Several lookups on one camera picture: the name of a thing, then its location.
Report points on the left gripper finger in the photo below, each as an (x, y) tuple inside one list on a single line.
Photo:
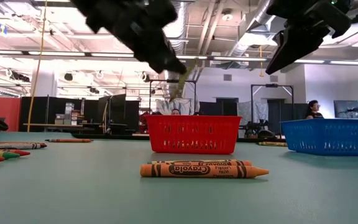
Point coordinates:
[(166, 63)]

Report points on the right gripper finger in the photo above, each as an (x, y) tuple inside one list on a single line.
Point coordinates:
[(294, 43)]

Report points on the yellow green crayon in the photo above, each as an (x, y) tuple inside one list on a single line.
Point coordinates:
[(182, 82), (272, 144)]

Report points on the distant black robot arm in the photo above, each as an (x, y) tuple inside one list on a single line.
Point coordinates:
[(357, 109)]

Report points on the white patterned cloth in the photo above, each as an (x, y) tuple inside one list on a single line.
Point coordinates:
[(188, 105)]

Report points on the person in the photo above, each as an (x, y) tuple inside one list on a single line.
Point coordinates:
[(314, 110), (176, 112)]

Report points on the round ceiling detector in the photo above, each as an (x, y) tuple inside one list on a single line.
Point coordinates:
[(227, 15)]

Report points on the red plastic basket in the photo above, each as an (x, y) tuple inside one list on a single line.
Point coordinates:
[(194, 133)]

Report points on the long ceiling light bar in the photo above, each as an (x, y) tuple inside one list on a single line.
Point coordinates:
[(57, 53)]

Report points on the dark computer monitor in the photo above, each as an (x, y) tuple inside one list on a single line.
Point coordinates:
[(348, 109)]

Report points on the blue plastic basket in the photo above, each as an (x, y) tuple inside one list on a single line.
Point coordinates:
[(331, 137)]

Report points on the stacked storage boxes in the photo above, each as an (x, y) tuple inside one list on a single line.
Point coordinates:
[(68, 112)]

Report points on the wooden bench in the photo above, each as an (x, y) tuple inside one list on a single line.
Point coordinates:
[(48, 125)]

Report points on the green table mat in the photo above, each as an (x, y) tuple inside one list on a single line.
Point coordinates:
[(104, 193)]

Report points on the red partition panel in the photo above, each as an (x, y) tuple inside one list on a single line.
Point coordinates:
[(3, 113)]

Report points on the silver ventilation duct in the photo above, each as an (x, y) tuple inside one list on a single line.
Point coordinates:
[(180, 34)]

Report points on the black stand frame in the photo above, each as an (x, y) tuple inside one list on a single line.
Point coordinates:
[(283, 85)]

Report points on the black partition wall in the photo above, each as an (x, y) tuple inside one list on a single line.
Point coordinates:
[(36, 112)]

